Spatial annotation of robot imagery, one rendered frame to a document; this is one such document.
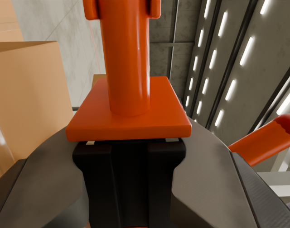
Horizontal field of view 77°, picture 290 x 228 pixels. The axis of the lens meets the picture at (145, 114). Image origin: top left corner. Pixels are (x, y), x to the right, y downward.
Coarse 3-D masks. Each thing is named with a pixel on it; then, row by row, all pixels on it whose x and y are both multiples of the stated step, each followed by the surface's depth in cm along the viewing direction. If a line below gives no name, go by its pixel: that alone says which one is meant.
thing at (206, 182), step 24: (192, 120) 11; (192, 144) 9; (216, 144) 9; (192, 168) 8; (216, 168) 8; (192, 192) 7; (216, 192) 7; (240, 192) 7; (192, 216) 6; (216, 216) 6; (240, 216) 6
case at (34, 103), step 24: (0, 48) 21; (24, 48) 22; (48, 48) 28; (0, 72) 18; (24, 72) 22; (48, 72) 28; (0, 96) 18; (24, 96) 22; (48, 96) 28; (0, 120) 18; (24, 120) 22; (48, 120) 27; (0, 144) 18; (24, 144) 22; (0, 168) 18
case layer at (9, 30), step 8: (0, 0) 72; (8, 0) 76; (0, 8) 71; (8, 8) 76; (0, 16) 71; (8, 16) 76; (0, 24) 71; (8, 24) 75; (16, 24) 80; (0, 32) 71; (8, 32) 75; (16, 32) 80; (0, 40) 71; (8, 40) 75; (16, 40) 80
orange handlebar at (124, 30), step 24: (96, 0) 8; (120, 0) 7; (144, 0) 7; (120, 24) 7; (144, 24) 8; (120, 48) 8; (144, 48) 8; (120, 72) 8; (144, 72) 9; (120, 96) 9; (144, 96) 9
